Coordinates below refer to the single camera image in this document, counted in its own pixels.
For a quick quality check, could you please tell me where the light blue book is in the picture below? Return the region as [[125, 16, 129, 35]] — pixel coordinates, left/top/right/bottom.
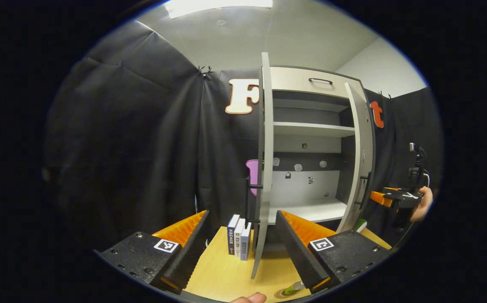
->
[[240, 222, 252, 261]]

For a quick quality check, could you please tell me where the white cabinet door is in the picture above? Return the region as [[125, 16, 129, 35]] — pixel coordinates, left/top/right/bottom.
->
[[337, 82, 375, 233], [250, 52, 274, 279]]

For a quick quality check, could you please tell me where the white cabinet shelf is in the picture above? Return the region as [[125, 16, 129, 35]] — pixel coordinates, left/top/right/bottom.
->
[[273, 122, 356, 138], [268, 198, 348, 225]]

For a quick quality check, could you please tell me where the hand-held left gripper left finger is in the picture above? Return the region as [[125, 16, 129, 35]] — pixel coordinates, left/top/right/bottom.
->
[[94, 210, 210, 294]]

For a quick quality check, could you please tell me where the white and grey cabinet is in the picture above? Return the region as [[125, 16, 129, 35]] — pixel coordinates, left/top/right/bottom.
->
[[260, 65, 376, 249]]

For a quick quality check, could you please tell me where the ceiling light panel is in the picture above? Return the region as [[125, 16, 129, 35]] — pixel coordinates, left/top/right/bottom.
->
[[164, 0, 273, 19]]

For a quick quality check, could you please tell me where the black door handle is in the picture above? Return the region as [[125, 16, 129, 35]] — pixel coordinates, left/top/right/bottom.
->
[[355, 173, 372, 210], [245, 176, 264, 224]]

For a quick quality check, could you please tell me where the green label bottle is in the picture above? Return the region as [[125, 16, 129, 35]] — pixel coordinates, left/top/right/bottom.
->
[[283, 280, 307, 296]]

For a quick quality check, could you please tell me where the black backdrop cloth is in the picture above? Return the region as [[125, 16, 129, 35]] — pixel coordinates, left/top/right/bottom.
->
[[43, 19, 444, 253]]

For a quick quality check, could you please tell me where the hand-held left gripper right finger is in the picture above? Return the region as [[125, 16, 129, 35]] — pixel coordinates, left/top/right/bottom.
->
[[275, 210, 393, 294]]

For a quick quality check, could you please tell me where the white book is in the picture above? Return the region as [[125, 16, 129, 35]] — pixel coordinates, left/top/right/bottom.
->
[[234, 218, 246, 258]]

